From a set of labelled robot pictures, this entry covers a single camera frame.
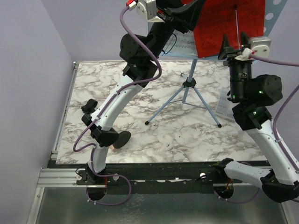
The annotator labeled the light blue music stand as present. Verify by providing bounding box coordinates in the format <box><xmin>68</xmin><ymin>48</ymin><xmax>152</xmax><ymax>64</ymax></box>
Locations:
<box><xmin>144</xmin><ymin>0</ymin><xmax>289</xmax><ymax>128</ymax></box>

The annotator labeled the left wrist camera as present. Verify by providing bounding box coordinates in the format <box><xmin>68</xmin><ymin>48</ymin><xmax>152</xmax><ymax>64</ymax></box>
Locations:
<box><xmin>126</xmin><ymin>0</ymin><xmax>164</xmax><ymax>23</ymax></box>

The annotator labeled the sheet music red folder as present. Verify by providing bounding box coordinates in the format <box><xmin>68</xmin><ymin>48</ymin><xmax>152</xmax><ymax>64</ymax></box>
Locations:
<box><xmin>164</xmin><ymin>30</ymin><xmax>197</xmax><ymax>56</ymax></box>

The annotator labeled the clear plastic box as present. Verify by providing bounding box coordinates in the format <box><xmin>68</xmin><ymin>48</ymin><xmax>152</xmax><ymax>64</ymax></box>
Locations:
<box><xmin>215</xmin><ymin>88</ymin><xmax>235</xmax><ymax>122</ymax></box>

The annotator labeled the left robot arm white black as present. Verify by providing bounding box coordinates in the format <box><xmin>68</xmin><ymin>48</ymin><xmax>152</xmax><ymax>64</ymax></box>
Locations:
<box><xmin>82</xmin><ymin>0</ymin><xmax>205</xmax><ymax>184</ymax></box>

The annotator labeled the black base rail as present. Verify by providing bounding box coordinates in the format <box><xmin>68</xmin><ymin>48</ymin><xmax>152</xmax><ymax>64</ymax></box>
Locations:
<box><xmin>76</xmin><ymin>162</ymin><xmax>231</xmax><ymax>195</ymax></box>

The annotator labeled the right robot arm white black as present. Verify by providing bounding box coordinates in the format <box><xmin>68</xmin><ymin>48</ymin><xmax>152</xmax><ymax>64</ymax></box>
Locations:
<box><xmin>214</xmin><ymin>32</ymin><xmax>299</xmax><ymax>203</ymax></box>

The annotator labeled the black microphone stand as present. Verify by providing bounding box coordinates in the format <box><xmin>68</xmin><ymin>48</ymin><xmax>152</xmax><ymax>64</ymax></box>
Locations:
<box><xmin>81</xmin><ymin>99</ymin><xmax>131</xmax><ymax>149</ymax></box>

